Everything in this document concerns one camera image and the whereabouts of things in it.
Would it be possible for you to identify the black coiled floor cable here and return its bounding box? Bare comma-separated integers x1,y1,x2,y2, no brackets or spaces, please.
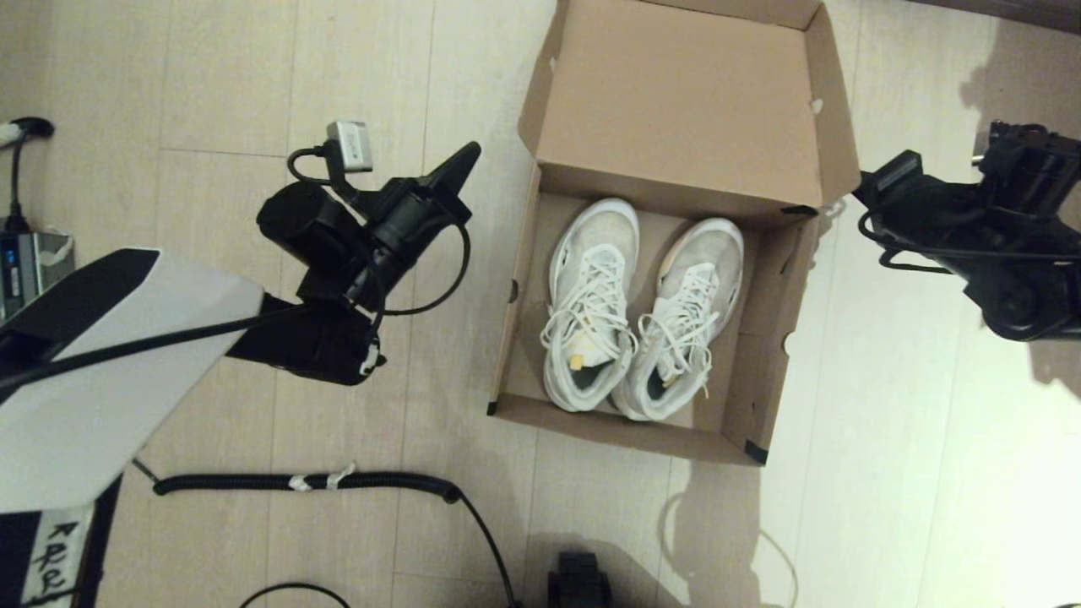
131,460,523,608

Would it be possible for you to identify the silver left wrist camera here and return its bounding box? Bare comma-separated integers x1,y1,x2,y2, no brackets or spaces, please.
326,121,374,174

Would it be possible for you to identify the thin black cable loop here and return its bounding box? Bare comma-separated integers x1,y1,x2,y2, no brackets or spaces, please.
241,583,351,608

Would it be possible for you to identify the brown cardboard shoe box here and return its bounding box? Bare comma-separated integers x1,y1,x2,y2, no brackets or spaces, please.
487,0,862,467

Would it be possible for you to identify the grey power supply box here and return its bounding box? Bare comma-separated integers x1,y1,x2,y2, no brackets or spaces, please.
0,230,75,318

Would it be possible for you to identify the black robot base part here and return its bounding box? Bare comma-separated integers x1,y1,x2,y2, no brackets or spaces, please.
547,551,611,608

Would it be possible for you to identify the white tape strip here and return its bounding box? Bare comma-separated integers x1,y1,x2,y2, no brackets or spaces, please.
290,463,357,492

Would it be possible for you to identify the black power plug cable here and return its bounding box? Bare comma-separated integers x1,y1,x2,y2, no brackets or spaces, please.
0,117,53,233

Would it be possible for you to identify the dark wooden furniture edge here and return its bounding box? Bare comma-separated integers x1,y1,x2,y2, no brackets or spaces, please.
908,0,1081,35

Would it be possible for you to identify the white grey sneaker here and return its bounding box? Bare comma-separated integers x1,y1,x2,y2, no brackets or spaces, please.
610,218,746,421

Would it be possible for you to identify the white sneaker with black logo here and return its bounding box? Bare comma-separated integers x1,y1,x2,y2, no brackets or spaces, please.
540,198,640,413

